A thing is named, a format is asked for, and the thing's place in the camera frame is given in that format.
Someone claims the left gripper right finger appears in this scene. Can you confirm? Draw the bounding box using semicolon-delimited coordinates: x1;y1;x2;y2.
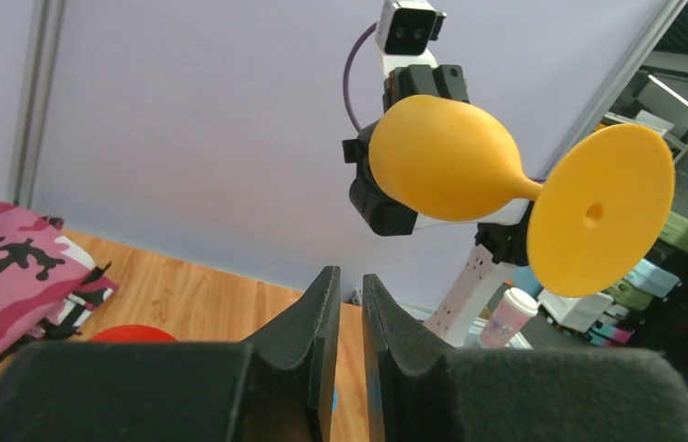
363;274;688;442

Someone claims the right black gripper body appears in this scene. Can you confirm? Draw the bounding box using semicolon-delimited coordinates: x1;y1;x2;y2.
341;64;540;268

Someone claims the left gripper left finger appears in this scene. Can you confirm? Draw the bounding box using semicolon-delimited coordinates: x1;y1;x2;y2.
0;266;341;441

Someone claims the red plastic wine glass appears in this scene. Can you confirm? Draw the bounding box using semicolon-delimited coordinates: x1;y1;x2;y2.
89;324;177;343

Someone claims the yellow plastic wine glass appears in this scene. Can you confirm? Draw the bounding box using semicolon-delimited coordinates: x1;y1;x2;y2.
368;95;675;297

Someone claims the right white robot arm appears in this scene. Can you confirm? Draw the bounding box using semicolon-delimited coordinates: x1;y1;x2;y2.
343;62;533;347

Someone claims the pink paper cup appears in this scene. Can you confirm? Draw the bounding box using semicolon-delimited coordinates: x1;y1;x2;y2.
477;287;539;349

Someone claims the pink camouflage folded cloth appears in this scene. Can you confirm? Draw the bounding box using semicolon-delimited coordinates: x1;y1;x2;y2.
0;202;118;362

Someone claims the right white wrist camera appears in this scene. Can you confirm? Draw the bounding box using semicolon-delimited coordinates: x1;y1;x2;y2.
375;0;448;78

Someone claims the aluminium frame rail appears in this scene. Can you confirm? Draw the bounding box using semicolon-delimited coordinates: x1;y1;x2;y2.
7;0;66;207

